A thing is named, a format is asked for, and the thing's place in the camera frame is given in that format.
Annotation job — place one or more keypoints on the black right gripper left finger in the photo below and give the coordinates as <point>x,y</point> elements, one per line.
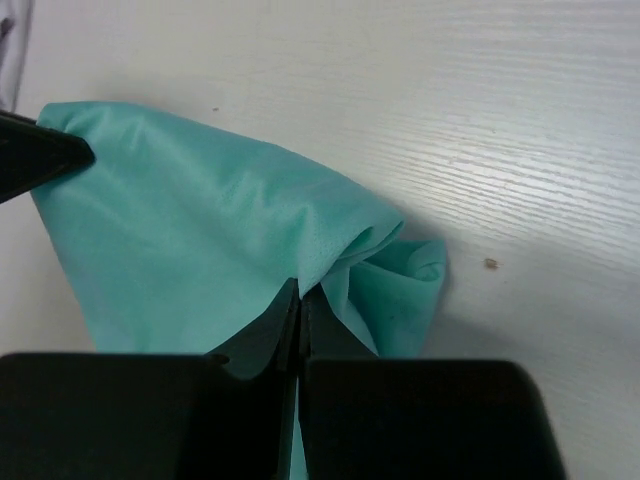
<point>225,414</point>

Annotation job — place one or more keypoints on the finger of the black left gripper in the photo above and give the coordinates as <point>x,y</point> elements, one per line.
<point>32,155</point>

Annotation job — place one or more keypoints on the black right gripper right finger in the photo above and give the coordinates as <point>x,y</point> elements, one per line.
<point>364,417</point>

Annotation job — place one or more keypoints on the teal green t-shirt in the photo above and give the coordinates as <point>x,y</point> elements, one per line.
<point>180,234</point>

